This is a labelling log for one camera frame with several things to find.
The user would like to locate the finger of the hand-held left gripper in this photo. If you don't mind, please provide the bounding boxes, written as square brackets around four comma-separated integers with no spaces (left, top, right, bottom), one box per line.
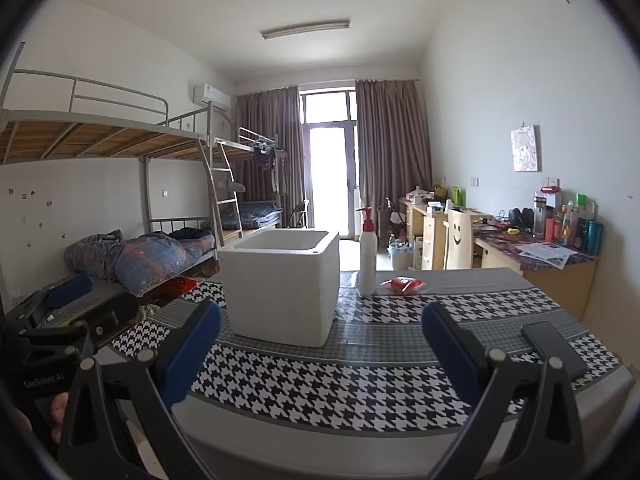
[55,294,138,348]
[10,274,93,328]

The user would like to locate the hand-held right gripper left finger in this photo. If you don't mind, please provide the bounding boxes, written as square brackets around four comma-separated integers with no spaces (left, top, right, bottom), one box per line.
[57,299,222,480]

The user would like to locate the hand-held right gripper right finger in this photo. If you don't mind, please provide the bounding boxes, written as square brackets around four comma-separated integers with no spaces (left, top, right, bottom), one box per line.
[421,301,586,480]

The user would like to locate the white foam box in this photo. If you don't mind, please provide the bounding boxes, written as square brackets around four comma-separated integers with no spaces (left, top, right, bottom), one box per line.
[218,229,342,348]

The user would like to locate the person's left hand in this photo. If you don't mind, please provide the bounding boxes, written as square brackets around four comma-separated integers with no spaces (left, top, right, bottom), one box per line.
[50,392,70,443]

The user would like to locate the blue plaid bedding bundle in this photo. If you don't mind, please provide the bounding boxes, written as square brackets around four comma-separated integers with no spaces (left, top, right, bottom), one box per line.
[64,230,188,297]

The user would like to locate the red plastic bag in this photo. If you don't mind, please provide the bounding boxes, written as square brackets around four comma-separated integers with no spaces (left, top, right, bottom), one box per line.
[155,279,201,306]

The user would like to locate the red plastic packet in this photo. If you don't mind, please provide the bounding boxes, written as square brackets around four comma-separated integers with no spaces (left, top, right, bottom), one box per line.
[380,276,426,295]

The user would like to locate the black phone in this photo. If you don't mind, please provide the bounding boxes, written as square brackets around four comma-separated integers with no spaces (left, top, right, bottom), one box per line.
[521,321,590,381]

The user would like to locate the white trash bin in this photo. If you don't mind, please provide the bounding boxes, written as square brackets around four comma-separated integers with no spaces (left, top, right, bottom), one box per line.
[390,240,413,271]

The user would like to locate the wooden chair smiley face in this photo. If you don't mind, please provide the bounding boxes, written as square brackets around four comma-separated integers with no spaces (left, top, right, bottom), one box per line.
[444,208,476,271]

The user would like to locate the dark blue quilt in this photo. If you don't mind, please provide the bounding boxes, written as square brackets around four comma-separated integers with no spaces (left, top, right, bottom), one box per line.
[167,227,216,256]

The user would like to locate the plain wooden desk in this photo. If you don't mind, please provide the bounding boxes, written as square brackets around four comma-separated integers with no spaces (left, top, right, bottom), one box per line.
[398,195,493,271]

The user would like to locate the houndstooth tablecloth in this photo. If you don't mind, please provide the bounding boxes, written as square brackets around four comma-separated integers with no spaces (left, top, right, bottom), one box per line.
[112,267,636,433]

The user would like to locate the white pump bottle red cap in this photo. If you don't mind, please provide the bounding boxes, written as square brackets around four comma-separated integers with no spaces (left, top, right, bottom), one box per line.
[356,206,379,297]

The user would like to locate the wooden desk patterned top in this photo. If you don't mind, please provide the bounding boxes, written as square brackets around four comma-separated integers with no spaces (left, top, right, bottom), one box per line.
[472,220,601,321]

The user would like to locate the printed papers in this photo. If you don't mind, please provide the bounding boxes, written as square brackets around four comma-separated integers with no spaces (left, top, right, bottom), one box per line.
[515,241,576,268]

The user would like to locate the blue checked mattress bedding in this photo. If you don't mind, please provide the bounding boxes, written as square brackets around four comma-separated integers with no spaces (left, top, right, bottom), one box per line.
[220,200,281,228]

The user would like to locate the long metal bunk bed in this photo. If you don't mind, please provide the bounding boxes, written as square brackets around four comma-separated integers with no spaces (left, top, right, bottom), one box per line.
[0,42,221,321]

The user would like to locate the metal bunk ladder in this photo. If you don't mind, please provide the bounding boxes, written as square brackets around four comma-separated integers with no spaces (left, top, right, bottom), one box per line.
[197,132,244,248]

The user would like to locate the black folding chair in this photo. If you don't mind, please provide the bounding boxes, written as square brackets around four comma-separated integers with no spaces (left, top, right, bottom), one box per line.
[286,199,311,231]

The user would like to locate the row of toiletry bottles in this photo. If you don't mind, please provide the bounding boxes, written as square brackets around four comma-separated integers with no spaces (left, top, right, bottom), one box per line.
[532,186,604,256]

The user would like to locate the dark hanging clothes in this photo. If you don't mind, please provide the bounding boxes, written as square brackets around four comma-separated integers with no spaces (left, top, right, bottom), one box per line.
[252,147,278,171]

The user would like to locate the short metal bunk bed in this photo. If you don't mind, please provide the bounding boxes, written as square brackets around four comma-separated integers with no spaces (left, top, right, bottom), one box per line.
[215,126,286,241]

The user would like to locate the glass balcony door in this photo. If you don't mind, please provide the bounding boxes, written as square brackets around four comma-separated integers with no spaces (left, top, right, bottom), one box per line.
[298,87,361,231]

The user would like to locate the brown curtain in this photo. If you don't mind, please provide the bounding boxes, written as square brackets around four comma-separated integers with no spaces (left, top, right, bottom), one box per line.
[355,78,433,211]
[235,85,306,226]

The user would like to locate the white air conditioner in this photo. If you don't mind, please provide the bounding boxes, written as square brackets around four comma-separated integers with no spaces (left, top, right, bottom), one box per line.
[193,83,232,109]

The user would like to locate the ceiling light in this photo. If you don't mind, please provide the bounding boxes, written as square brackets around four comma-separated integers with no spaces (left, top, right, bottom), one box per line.
[260,19,351,40]

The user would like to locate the small wall stickers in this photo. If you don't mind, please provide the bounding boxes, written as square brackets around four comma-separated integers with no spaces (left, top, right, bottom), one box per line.
[7,187,68,247]

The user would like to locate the black folding frame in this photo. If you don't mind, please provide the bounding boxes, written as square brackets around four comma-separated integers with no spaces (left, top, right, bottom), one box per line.
[377,196,406,241]

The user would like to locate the pink wall poster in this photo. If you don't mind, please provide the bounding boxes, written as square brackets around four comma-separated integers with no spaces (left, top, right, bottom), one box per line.
[510,125,542,172]

